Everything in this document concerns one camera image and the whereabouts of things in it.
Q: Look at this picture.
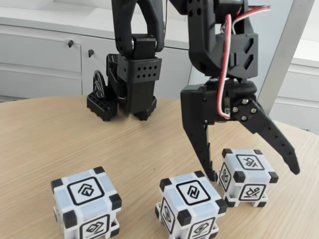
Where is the white cube with crossed symbol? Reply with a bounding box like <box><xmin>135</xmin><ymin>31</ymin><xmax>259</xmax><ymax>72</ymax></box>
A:
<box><xmin>214</xmin><ymin>148</ymin><xmax>279</xmax><ymax>209</ymax></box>

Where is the white cube with lightning symbol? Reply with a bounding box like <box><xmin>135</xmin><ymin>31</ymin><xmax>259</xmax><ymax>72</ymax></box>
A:
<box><xmin>155</xmin><ymin>170</ymin><xmax>228</xmax><ymax>239</ymax></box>

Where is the white drawer cabinet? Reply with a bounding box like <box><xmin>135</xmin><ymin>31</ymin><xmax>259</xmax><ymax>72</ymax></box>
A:
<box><xmin>269</xmin><ymin>57</ymin><xmax>319</xmax><ymax>132</ymax></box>

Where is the black table clamp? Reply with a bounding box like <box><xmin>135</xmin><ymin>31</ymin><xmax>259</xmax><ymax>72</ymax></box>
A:
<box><xmin>86</xmin><ymin>69</ymin><xmax>118</xmax><ymax>122</ymax></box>

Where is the white cube with house symbol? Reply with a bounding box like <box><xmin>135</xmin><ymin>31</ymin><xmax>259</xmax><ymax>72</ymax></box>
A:
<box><xmin>50</xmin><ymin>166</ymin><xmax>122</xmax><ymax>239</ymax></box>

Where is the grey metal post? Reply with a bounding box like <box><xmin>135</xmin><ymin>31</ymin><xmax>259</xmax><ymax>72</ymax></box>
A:
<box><xmin>256</xmin><ymin>0</ymin><xmax>315</xmax><ymax>119</ymax></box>

